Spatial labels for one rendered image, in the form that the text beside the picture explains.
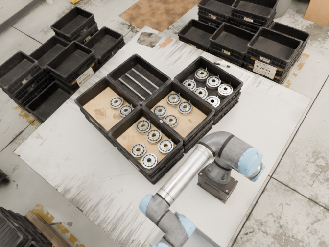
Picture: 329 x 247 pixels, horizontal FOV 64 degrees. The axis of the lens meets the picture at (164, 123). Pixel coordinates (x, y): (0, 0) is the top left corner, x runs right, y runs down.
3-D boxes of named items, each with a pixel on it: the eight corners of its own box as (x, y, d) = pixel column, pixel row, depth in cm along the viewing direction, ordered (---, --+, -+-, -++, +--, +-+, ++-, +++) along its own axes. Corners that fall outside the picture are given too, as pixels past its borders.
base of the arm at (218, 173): (231, 178, 163) (238, 165, 159) (223, 187, 150) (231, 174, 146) (210, 165, 168) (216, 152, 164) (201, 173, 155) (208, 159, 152)
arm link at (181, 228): (173, 204, 98) (152, 228, 94) (197, 225, 92) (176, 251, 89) (175, 209, 104) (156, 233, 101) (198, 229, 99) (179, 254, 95)
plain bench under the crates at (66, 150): (284, 140, 255) (312, 98, 195) (192, 300, 198) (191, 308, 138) (154, 73, 315) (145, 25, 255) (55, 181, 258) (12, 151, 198)
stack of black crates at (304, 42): (303, 50, 291) (311, 33, 272) (292, 67, 281) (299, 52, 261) (269, 37, 306) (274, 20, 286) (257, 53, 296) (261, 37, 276)
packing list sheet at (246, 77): (255, 74, 211) (255, 74, 211) (241, 94, 203) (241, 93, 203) (219, 59, 224) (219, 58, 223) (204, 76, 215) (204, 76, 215)
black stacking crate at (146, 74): (173, 89, 198) (172, 79, 189) (144, 114, 190) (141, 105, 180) (138, 63, 215) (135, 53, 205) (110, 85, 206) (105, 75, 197)
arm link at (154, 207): (212, 116, 114) (133, 204, 98) (234, 129, 110) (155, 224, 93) (212, 130, 124) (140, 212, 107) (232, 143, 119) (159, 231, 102)
